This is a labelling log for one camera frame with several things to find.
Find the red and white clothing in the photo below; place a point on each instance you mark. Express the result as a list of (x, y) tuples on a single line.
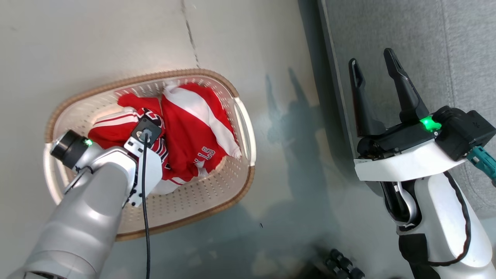
[(182, 124)]

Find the white perforated laundry basket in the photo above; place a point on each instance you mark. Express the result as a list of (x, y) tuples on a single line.
[(201, 193)]

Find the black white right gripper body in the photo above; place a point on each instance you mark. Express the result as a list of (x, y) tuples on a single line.
[(403, 162)]

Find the black ribbed robot base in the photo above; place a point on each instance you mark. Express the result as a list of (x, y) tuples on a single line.
[(341, 264)]

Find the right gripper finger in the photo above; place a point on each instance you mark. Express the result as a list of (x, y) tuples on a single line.
[(410, 100), (364, 112)]

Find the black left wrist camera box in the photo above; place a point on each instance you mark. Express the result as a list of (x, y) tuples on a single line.
[(154, 128)]

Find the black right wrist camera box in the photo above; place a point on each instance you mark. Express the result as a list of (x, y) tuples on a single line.
[(465, 131)]

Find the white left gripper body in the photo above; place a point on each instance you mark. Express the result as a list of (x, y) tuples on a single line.
[(154, 170)]

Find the grey fabric sofa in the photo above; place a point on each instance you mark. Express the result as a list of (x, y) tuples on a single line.
[(445, 38)]

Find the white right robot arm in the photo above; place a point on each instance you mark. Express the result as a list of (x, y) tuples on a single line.
[(441, 217)]

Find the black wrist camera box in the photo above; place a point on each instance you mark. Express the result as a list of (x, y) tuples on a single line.
[(465, 131), (154, 128)]

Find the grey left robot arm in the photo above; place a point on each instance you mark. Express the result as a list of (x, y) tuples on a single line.
[(85, 217)]

